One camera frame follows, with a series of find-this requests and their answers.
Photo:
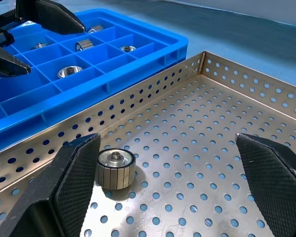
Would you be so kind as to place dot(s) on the perforated stainless steel tray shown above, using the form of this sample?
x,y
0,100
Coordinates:
x,y
107,208

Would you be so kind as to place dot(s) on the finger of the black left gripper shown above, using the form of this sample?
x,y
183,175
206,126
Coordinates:
x,y
58,17
4,61

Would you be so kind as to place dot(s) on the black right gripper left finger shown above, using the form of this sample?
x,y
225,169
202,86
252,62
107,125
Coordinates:
x,y
63,187

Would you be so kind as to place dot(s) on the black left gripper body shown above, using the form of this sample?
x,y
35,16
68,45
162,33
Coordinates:
x,y
2,22

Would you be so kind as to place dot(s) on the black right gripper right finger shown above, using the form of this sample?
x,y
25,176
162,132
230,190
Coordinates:
x,y
278,185

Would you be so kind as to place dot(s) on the blue compartment tray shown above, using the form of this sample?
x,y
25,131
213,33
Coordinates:
x,y
19,91

